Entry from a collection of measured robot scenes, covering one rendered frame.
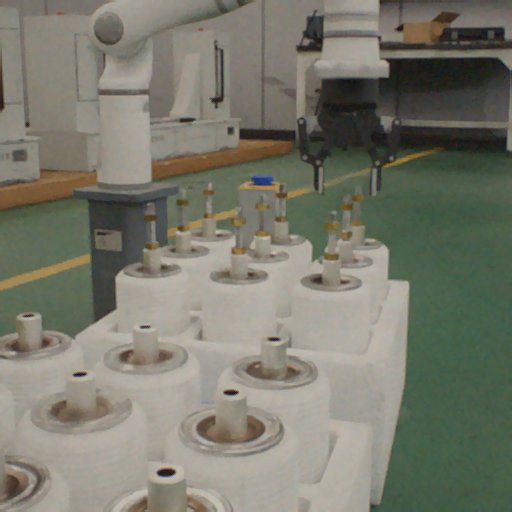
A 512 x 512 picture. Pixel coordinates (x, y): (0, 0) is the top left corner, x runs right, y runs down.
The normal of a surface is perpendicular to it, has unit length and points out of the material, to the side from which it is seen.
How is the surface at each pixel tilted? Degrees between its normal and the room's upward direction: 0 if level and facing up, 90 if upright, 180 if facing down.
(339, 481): 0
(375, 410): 90
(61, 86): 90
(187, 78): 66
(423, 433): 0
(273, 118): 90
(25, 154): 90
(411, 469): 0
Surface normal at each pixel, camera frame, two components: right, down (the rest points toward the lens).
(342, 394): -0.26, 0.21
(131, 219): 0.29, 0.21
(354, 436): 0.00, -0.98
